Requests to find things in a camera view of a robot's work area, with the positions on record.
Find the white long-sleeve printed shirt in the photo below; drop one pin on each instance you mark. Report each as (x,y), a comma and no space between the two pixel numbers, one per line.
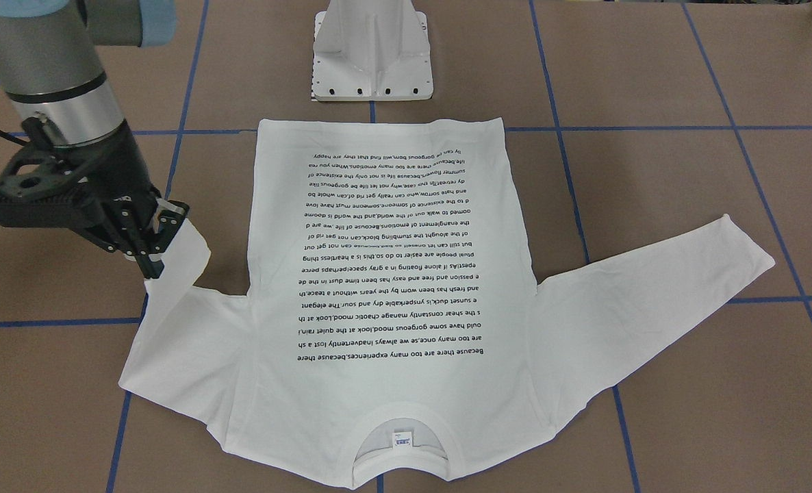
(393,319)

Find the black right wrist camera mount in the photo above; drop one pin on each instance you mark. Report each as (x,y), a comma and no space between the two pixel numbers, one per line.
(36,191)

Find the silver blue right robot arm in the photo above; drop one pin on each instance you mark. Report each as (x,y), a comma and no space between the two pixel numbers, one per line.
(49,66)

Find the white camera post with base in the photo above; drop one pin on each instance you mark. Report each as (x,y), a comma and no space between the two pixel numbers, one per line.
(371,51)

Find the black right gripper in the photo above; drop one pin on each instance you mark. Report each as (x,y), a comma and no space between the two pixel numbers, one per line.
(117,171)

